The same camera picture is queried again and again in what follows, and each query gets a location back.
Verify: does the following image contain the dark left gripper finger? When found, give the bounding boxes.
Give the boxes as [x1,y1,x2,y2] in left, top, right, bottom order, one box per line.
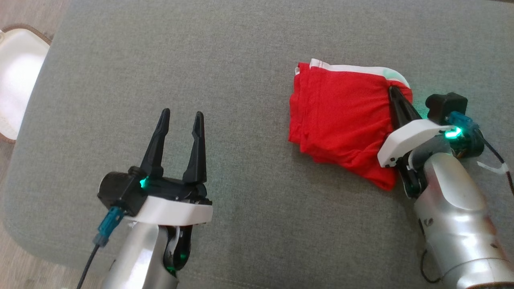
[139,108,171,180]
[182,111,208,185]

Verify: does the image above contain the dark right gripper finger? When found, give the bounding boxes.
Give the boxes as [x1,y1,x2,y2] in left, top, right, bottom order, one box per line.
[388,85,423,131]

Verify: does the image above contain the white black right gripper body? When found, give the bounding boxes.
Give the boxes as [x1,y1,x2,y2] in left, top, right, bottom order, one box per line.
[377,119,457,169]

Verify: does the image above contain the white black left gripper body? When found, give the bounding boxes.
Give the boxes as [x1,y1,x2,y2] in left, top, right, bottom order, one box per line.
[128,177,214,226]

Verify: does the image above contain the red numbered basketball jersey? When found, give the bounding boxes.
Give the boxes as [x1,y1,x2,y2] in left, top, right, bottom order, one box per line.
[288,58,414,191]

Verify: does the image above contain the grey and yellow sofa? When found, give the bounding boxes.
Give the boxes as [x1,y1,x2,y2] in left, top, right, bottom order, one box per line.
[0,0,514,289]

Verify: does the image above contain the white laundry basket brown rim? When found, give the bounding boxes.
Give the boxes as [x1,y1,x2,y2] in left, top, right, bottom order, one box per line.
[0,23,53,144]

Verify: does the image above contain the right arm cable teal plug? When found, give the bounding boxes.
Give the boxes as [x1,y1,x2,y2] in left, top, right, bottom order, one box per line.
[447,112,514,198]

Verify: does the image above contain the white cable tag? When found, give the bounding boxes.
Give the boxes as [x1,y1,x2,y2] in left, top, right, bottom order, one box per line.
[477,161,507,174]

